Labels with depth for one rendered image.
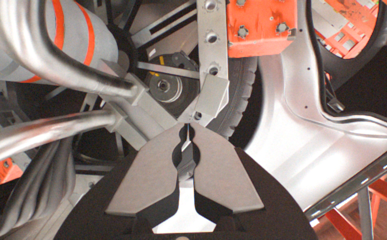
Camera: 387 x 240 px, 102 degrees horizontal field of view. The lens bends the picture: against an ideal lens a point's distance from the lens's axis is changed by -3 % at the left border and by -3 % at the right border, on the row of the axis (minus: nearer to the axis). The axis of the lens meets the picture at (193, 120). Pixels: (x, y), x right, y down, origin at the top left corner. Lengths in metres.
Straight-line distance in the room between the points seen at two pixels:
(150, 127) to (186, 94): 0.56
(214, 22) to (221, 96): 0.10
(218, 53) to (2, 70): 0.26
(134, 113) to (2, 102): 0.35
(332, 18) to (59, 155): 5.24
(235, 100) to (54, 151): 0.29
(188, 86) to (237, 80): 0.52
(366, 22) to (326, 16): 1.59
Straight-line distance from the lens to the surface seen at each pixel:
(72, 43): 0.29
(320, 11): 5.20
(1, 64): 0.28
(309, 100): 0.79
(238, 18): 0.26
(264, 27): 0.26
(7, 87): 0.57
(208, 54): 0.25
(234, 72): 0.33
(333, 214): 3.13
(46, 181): 0.28
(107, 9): 0.48
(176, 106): 0.83
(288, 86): 0.76
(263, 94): 0.71
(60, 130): 0.22
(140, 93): 0.26
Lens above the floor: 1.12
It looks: 4 degrees down
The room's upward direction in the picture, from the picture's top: 133 degrees clockwise
